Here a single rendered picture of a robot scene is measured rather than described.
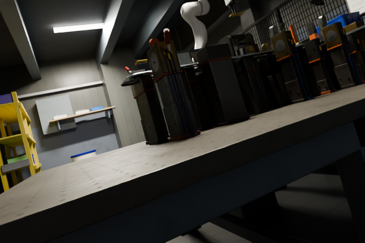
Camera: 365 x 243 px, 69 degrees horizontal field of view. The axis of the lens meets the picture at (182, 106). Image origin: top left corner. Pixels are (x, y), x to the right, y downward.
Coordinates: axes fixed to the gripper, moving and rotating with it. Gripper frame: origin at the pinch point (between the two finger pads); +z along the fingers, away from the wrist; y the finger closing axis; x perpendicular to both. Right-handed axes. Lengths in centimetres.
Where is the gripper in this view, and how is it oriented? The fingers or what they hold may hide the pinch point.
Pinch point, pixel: (236, 10)
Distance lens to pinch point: 168.2
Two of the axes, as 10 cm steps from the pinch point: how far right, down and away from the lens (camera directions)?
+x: 9.4, -2.4, 2.5
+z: 2.6, 9.6, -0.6
